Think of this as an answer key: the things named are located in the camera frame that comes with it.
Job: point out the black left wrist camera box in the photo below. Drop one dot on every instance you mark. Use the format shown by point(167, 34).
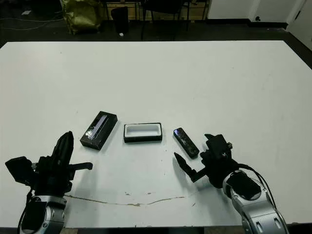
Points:
point(19, 170)

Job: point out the wooden shelving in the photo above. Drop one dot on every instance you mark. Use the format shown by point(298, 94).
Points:
point(134, 12)

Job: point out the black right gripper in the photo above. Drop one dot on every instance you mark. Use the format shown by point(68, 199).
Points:
point(214, 168)

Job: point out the black waste bin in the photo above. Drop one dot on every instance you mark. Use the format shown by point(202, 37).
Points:
point(120, 19)

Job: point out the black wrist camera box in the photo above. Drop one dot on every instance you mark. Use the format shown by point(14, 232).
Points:
point(219, 146)
point(19, 170)

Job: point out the white door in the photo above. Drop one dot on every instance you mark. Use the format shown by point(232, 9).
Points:
point(302, 29)

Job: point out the black box white insert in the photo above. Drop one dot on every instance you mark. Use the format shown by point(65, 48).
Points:
point(142, 140)

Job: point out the white paper sheet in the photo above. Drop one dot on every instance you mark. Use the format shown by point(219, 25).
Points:
point(26, 12)

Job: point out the black chair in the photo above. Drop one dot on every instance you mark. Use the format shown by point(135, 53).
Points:
point(165, 7)

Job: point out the black handheld camera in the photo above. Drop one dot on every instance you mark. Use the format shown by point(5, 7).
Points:
point(185, 142)

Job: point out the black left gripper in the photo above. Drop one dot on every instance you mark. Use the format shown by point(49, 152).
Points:
point(51, 180)

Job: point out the black box lid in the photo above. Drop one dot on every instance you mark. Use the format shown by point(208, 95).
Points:
point(97, 131)

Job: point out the yellowish plastic bag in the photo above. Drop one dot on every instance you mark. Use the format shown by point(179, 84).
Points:
point(80, 17)

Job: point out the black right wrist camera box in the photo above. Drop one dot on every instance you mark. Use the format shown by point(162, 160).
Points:
point(219, 146)

